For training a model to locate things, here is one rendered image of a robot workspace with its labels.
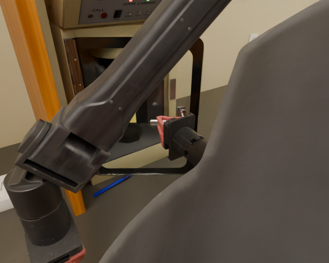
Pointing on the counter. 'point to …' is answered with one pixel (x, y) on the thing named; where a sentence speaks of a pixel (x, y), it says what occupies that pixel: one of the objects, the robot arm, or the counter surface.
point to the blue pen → (110, 186)
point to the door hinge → (70, 63)
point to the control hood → (68, 18)
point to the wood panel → (35, 68)
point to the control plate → (90, 9)
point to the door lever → (177, 116)
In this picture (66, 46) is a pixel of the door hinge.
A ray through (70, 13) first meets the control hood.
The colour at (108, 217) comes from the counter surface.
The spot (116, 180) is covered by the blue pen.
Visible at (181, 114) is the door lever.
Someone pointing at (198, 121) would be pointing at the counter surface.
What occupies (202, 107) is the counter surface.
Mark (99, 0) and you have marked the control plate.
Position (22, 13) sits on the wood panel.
